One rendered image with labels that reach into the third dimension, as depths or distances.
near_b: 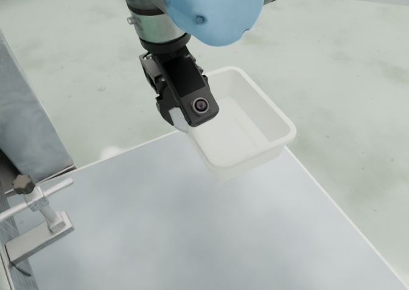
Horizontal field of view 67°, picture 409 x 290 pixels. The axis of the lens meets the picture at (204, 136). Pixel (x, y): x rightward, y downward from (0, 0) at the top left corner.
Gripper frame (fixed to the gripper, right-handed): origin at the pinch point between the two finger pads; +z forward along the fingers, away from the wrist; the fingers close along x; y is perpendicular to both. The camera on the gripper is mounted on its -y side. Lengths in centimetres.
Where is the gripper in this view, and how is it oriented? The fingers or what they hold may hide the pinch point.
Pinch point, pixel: (190, 129)
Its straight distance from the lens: 56.8
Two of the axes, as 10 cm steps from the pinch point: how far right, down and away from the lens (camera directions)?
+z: 1.0, 5.9, 8.0
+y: -5.0, -6.7, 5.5
